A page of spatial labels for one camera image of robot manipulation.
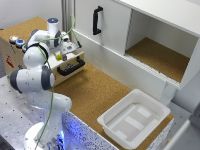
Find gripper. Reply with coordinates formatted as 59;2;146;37
60;40;77;56

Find yellow block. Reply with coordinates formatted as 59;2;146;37
55;53;64;62

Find wooden drawer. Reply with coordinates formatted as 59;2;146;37
49;49;87;88

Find green button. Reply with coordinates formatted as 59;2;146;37
21;44;28;53

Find blue button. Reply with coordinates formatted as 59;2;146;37
15;38;26;48

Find white sliding door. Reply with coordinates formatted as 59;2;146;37
73;0;132;56

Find wooden drawer box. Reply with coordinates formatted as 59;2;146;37
0;16;83;80

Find red button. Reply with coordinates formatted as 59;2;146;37
9;34;19;44

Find white cabinet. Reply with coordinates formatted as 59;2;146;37
71;0;200;108

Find white plastic box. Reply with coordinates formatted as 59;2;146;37
96;88;172;150

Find black drawer handle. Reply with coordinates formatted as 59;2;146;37
56;55;86;77

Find black door handle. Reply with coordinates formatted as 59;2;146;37
92;5;104;36

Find green cable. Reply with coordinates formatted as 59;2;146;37
33;13;83;150

